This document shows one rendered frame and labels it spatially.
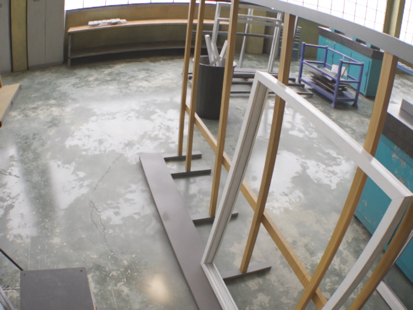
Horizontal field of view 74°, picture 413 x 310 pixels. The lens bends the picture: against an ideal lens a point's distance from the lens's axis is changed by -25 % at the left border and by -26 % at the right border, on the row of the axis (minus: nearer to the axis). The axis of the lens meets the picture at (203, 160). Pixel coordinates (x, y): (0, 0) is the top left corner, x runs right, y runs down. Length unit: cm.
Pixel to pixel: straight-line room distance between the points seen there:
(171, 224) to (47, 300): 175
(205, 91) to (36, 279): 363
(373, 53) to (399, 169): 488
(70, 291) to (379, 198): 260
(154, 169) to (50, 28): 523
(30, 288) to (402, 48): 171
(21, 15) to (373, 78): 823
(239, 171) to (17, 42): 688
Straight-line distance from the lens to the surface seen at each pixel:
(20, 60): 825
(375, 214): 320
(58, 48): 796
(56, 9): 784
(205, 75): 448
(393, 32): 1284
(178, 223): 291
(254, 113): 192
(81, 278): 147
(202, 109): 469
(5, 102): 588
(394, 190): 112
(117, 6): 820
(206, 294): 239
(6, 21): 809
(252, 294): 250
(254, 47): 906
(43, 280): 150
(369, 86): 778
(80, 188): 341
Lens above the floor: 197
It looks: 31 degrees down
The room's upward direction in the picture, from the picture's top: 5 degrees clockwise
